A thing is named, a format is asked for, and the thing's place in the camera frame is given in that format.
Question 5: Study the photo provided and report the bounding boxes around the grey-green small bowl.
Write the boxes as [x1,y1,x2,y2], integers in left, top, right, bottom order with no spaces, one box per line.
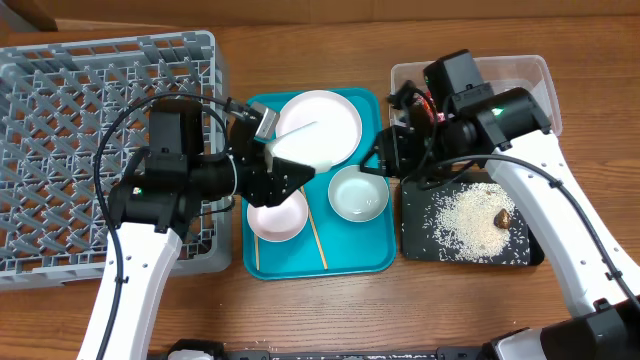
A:
[328,165,390,223]

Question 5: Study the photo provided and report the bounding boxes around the red snack wrapper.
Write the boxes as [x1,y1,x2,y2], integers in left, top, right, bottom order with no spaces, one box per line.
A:
[416,96,442,123]

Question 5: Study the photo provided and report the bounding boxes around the pink small bowl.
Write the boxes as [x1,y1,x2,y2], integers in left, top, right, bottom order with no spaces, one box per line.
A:
[247,190,309,243]

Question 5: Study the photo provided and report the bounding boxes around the wooden chopstick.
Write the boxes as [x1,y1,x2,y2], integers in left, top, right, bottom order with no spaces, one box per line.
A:
[300,186,328,271]
[254,234,261,271]

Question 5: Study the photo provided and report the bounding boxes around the white rice grains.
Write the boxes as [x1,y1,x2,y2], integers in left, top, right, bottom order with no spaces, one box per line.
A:
[419,182,531,266]

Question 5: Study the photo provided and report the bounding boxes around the brown food scrap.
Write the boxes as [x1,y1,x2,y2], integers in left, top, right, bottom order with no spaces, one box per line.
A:
[493,208,511,230]

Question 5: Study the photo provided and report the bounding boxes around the white paper napkin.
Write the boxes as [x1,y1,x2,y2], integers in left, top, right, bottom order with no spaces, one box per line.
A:
[265,122,332,174]

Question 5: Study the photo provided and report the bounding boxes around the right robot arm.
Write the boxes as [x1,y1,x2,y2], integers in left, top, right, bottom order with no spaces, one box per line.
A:
[368,49,639,360]

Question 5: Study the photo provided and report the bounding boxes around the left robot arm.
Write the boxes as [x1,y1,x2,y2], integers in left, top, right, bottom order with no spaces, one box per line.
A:
[78,92,331,359]

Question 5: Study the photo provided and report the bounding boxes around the black food waste tray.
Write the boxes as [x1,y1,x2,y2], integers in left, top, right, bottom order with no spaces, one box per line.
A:
[400,172,545,266]

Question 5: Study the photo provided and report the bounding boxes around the clear plastic waste bin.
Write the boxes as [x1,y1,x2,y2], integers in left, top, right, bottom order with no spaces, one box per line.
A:
[391,55,563,137]

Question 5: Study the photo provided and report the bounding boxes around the grey plastic dishwasher rack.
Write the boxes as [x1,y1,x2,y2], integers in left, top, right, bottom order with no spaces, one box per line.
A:
[1,30,228,290]

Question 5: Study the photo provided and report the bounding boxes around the large white round plate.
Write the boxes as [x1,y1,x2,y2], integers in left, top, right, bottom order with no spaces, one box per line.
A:
[275,90,363,166]

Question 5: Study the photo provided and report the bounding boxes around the teal plastic serving tray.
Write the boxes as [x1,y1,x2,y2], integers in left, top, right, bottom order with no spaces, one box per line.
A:
[242,88,397,280]

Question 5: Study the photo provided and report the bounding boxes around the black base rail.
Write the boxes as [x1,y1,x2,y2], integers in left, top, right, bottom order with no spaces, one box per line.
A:
[157,339,485,360]

